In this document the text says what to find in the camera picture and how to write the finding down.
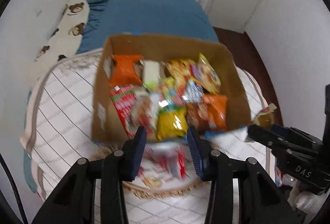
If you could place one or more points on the red snack sachet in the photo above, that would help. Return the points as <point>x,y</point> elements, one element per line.
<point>123,98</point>

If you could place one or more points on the yellow egg snack bag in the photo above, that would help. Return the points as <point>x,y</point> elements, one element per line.
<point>208,77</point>

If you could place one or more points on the white bear print pillow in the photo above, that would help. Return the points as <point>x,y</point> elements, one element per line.
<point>64,41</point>

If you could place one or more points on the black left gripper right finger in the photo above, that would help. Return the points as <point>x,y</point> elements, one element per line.
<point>260,201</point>

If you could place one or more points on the colourful candy ball bag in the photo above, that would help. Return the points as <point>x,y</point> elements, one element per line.
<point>169,98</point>

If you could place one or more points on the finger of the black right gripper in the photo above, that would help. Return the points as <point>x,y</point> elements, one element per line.
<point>274,141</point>
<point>293,133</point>

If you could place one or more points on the blue bed sheet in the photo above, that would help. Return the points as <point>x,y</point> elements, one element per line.
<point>184,18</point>

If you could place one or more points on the yellow snack packet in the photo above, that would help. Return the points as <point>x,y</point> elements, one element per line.
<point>171,124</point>

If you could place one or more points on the white wrapped snack block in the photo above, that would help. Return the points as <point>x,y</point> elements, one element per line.
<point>151,72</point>

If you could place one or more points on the orange chips bag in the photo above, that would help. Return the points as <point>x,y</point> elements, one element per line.
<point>124,73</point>

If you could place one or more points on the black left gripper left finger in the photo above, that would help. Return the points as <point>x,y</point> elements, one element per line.
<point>73,199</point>

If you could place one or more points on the white quilted floral bedspread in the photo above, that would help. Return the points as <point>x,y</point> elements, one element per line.
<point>58,133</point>

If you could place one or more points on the jelly cup snack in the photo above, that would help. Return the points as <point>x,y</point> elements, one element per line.
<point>265,118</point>

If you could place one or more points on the yellow Mi Sedaap noodle packet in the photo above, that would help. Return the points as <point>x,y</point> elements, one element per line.
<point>186,85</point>

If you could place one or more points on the red candy wrapper packet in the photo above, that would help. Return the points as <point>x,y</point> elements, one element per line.
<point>144,112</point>

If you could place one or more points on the brown shrimp snack packet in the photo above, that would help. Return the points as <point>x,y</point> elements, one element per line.
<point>197,116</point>

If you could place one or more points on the orange sunflower seed packet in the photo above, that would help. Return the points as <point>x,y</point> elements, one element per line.
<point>216,110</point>

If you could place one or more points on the brown cardboard box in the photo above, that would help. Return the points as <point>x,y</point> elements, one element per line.
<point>106,125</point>

